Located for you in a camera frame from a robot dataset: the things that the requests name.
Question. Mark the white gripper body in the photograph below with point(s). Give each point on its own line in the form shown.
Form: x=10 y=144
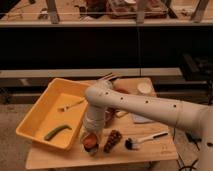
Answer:
x=85 y=132

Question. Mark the orange apple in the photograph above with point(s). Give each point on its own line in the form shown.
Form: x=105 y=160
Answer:
x=90 y=141

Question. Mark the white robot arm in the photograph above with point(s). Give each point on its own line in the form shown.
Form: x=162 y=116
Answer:
x=193 y=118

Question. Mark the small metal cup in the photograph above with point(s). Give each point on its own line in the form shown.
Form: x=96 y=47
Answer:
x=92 y=151

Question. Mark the white round cup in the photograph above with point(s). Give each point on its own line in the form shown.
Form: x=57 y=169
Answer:
x=144 y=88

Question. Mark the dark brown bowl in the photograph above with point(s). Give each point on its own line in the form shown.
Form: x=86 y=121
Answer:
x=109 y=116

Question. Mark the brown textured food toy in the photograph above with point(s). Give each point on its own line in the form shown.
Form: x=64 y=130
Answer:
x=113 y=139

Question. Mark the yellow plastic fork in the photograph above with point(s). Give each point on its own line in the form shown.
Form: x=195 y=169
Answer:
x=66 y=107

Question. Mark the yellow banana piece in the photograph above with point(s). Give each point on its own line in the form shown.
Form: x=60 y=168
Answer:
x=120 y=114

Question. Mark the yellow plastic tray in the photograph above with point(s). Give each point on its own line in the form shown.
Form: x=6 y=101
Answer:
x=44 y=116

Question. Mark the green chili pepper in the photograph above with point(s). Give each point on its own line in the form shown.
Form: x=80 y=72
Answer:
x=55 y=131

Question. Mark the wooden table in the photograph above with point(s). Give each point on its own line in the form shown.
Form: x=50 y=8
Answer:
x=162 y=149

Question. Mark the black white dish brush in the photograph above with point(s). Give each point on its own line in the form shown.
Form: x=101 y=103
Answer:
x=134 y=144

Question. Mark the blue grey cloth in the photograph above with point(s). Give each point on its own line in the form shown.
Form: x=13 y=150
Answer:
x=140 y=120

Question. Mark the orange bowl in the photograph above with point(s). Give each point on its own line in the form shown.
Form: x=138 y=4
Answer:
x=121 y=90

